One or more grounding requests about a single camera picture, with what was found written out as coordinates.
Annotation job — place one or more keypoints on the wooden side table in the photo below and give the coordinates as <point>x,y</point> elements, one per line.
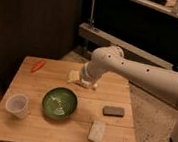
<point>103,114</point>

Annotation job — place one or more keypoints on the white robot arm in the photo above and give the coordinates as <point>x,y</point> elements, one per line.
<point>158,81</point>

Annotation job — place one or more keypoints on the green ceramic bowl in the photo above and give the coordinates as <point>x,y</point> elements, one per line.
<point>59,103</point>

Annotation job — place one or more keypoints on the metal shelf rack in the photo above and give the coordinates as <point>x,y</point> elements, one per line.
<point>146,28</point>

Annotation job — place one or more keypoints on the white plastic cup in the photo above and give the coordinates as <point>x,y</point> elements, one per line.
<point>18,106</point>

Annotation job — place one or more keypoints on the dark grey rectangular block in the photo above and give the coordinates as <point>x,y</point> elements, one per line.
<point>113,111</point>

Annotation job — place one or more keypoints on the white sponge block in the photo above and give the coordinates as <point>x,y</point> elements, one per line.
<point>96,132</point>

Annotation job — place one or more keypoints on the dark wooden cabinet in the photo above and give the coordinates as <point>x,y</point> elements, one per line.
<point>38,28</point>

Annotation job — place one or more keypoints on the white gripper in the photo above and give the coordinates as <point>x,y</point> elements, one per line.
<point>83,77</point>

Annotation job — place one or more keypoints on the white plastic bottle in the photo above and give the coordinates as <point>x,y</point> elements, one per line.
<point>74,77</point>

